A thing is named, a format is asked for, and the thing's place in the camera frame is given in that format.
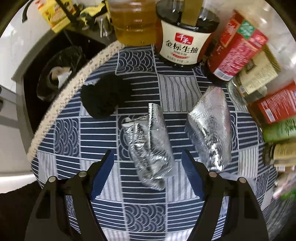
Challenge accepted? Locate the blue patterned tablecloth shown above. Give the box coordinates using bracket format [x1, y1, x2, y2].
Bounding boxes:
[27, 41, 287, 241]

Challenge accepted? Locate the black plastic bag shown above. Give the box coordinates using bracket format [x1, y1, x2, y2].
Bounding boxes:
[80, 73, 132, 119]

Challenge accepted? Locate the dark bottle red label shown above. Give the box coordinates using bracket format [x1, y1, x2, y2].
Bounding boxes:
[247, 80, 295, 127]

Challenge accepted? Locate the folded silver foil bag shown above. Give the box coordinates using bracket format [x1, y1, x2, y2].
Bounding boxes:
[185, 86, 232, 171]

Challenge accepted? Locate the white paper cup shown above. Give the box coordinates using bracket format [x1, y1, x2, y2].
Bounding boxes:
[52, 66, 72, 89]

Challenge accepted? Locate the green label oil bottle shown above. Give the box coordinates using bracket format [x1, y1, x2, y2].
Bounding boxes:
[262, 116, 296, 143]

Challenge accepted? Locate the yellow dish soap bottle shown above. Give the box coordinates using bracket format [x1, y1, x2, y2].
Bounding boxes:
[35, 0, 70, 33]

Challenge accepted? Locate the clear bottle beige label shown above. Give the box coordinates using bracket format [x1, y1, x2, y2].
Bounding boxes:
[227, 45, 281, 106]

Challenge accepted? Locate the red label sauce bottle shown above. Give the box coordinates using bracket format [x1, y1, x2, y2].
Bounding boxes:
[204, 9, 268, 85]

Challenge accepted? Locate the small dark brown bottle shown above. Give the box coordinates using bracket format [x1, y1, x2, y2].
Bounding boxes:
[262, 141, 296, 167]

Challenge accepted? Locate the black bin with liner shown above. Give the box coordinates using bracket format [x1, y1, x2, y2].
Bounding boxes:
[37, 46, 84, 101]

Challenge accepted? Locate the black kitchen sink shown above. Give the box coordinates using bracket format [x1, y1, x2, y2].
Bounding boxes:
[12, 27, 116, 132]

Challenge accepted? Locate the soy sauce jug white label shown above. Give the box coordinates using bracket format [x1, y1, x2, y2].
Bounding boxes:
[154, 1, 220, 67]

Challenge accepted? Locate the black kitchen faucet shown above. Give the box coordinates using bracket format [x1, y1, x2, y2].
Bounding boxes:
[21, 0, 35, 23]

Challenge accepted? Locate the silver foil bag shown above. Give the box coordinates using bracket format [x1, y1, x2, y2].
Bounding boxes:
[121, 103, 176, 191]
[185, 86, 232, 171]

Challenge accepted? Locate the clear cooking oil jug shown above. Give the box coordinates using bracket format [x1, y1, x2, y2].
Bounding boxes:
[107, 0, 157, 47]

